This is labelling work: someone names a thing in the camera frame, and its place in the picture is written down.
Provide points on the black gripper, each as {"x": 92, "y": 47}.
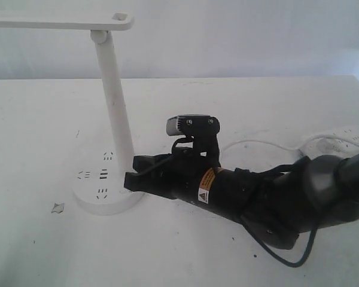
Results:
{"x": 187, "y": 177}

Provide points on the white desk lamp with sockets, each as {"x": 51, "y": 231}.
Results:
{"x": 99, "y": 190}

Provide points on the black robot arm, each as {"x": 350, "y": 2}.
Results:
{"x": 276, "y": 205}

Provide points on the white power strip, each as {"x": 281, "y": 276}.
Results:
{"x": 341, "y": 141}

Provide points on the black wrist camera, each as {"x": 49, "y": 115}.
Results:
{"x": 200, "y": 130}

